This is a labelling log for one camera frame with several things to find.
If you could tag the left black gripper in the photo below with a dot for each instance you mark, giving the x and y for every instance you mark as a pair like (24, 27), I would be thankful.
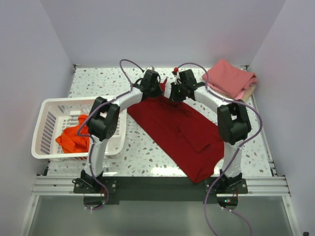
(159, 91)

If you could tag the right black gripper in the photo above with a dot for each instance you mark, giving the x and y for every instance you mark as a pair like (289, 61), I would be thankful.
(173, 98)

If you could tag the dark red t-shirt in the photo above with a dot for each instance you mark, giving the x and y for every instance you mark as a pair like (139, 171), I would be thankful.
(190, 139)

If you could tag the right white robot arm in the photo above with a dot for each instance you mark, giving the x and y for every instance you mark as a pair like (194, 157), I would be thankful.
(232, 120)

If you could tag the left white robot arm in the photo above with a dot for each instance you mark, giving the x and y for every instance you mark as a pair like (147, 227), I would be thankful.
(102, 123)

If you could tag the folded pink t-shirt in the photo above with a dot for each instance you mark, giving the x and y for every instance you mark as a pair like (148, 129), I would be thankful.
(229, 79)

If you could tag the folded beige t-shirt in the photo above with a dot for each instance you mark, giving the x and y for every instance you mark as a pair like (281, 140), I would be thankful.
(244, 94)

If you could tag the orange t-shirt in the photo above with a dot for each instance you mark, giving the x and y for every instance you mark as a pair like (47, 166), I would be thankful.
(71, 142)

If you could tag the white plastic laundry basket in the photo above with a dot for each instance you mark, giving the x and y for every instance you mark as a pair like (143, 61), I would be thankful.
(54, 117)

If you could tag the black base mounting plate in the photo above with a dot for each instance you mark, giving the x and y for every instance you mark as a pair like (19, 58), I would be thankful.
(161, 189)

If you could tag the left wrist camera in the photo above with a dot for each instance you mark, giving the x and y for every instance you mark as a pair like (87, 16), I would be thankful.
(151, 68)

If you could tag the aluminium extrusion rail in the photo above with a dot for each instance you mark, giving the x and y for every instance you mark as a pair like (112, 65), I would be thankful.
(256, 186)

